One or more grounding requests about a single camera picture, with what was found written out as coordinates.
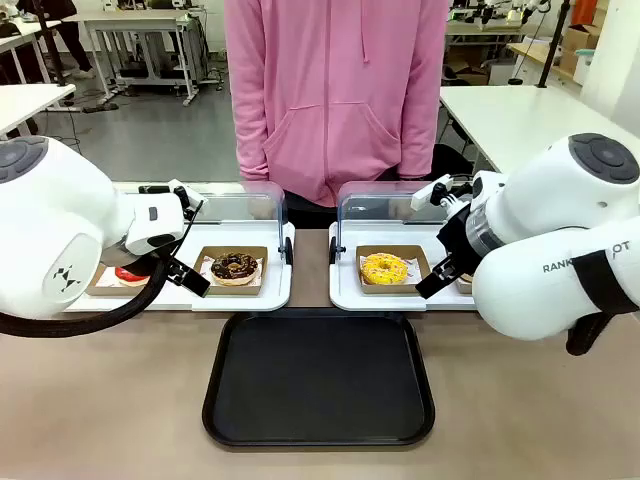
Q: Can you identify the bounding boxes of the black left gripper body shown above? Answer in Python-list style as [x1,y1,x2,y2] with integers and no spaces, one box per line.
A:
[130,248,177,276]

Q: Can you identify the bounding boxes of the red glazed donut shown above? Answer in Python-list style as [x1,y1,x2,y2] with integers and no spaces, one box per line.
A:
[114,265,152,288]

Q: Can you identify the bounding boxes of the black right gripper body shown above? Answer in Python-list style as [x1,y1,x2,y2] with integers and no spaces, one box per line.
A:
[436,202,482,262]

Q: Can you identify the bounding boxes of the person in dark trousers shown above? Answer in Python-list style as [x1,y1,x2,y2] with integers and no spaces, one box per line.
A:
[42,0,97,80]

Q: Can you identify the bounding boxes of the black strap on arm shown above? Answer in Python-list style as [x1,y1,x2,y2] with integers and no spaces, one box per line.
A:
[564,249,639,357]

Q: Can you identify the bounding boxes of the chocolate sprinkled donut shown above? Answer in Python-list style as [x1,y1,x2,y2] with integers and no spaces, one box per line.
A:
[210,251,261,287]

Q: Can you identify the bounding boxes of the yellow sprinkled donut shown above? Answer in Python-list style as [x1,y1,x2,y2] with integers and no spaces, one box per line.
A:
[360,252,410,287]

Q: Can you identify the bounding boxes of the person's right forearm pink sleeve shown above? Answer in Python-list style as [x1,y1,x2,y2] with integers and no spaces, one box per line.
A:
[232,69,274,182]

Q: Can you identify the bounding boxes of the clear plastic display lid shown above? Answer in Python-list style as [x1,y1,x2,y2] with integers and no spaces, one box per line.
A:
[329,180,451,262]
[197,180,295,266]

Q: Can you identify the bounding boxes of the white framed work desk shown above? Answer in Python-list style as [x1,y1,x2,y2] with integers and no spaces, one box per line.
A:
[62,8,209,107]

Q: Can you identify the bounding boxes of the person's left forearm pink sleeve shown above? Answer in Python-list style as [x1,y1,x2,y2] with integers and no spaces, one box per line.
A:
[397,69,444,181]

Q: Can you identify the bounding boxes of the white display tray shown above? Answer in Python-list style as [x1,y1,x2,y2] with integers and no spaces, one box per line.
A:
[328,222,477,312]
[63,219,295,314]

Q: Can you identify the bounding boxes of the black stand pole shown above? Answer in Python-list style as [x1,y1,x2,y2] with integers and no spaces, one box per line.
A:
[536,0,572,90]

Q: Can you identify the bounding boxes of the person in pink hoodie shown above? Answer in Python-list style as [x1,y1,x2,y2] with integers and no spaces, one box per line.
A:
[223,0,451,229]

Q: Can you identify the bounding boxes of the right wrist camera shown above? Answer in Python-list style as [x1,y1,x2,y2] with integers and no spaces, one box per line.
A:
[410,174,455,212]

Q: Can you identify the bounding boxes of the large white table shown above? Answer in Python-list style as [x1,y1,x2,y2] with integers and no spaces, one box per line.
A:
[438,84,640,175]

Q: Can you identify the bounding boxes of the white side table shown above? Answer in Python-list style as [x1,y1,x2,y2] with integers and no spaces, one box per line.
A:
[0,83,77,141]

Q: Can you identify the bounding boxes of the cardboard box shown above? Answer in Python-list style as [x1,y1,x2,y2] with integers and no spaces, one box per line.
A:
[558,23,604,72]

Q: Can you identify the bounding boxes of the black serving tray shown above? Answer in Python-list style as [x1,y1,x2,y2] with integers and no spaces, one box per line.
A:
[201,307,436,448]

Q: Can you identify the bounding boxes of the black braided cable sleeve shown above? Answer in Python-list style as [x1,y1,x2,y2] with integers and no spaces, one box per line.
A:
[0,257,169,339]

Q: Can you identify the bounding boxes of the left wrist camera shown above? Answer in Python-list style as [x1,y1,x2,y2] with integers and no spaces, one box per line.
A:
[167,178,209,221]

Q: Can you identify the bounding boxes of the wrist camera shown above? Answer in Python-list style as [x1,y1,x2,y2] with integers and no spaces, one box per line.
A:
[167,178,209,221]
[410,174,455,212]

